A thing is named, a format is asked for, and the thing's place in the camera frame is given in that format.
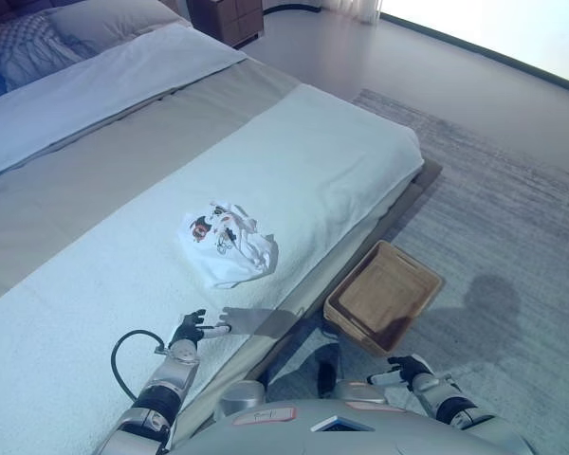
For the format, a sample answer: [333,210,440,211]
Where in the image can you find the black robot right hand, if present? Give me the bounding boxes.
[367,355,431,391]

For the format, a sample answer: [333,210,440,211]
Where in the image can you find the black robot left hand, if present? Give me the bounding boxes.
[169,308,234,350]

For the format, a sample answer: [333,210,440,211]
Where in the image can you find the white printed t-shirt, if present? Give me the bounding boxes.
[174,198,281,290]

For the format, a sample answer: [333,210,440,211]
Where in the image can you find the woven wicker basket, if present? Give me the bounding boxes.
[322,240,445,357]

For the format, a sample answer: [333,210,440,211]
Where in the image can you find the beige bed cover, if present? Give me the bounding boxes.
[0,59,304,312]

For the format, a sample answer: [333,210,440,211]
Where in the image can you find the bed with white blanket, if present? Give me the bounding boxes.
[0,83,426,455]

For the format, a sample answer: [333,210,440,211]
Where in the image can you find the silver robot right leg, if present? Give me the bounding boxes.
[315,343,397,405]

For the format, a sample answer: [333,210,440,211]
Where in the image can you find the silver robot leg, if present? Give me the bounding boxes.
[215,380,267,422]
[315,343,397,405]

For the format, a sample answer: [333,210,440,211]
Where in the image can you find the silver robot torso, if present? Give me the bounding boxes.
[170,396,537,455]

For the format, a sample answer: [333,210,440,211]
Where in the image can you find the silver robot left leg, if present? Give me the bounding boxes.
[215,380,267,422]

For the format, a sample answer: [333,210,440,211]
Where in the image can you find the grey area rug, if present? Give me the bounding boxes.
[255,87,569,455]

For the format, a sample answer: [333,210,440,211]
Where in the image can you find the white folded duvet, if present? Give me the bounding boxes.
[0,23,248,185]

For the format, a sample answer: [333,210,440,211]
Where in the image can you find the brown wooden nightstand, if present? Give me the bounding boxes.
[189,0,266,48]

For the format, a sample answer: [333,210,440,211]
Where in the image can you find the beige pillow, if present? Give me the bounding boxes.
[45,0,193,61]

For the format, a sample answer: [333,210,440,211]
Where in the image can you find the grey patterned pillow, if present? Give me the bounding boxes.
[0,12,84,91]

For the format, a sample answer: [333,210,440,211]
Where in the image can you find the white sheer curtain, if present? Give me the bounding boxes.
[320,0,385,25]

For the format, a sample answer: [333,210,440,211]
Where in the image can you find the brown padded headboard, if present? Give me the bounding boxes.
[0,0,65,25]

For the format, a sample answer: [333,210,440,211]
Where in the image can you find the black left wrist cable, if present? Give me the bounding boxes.
[110,329,172,400]

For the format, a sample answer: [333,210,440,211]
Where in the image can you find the brown wooden bed frame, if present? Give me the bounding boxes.
[174,158,445,428]

